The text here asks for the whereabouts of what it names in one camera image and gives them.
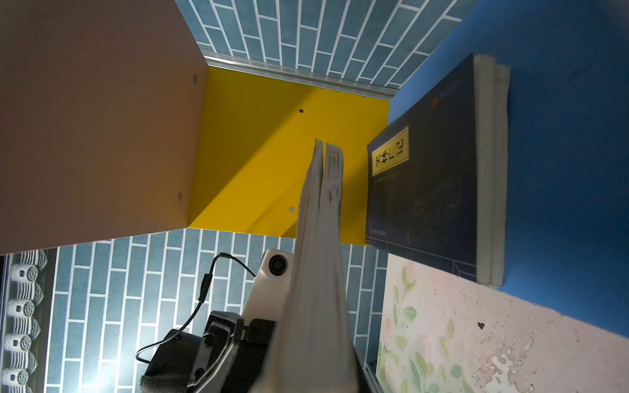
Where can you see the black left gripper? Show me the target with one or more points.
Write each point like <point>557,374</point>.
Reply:
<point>228,357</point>

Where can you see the navy book yellow label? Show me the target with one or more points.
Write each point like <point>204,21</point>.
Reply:
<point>500,173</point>
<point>311,349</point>

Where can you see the yellow pink blue bookshelf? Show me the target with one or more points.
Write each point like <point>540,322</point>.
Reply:
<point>113,125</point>

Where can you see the aluminium frame rail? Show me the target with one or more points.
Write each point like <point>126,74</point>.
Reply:
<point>278,72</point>

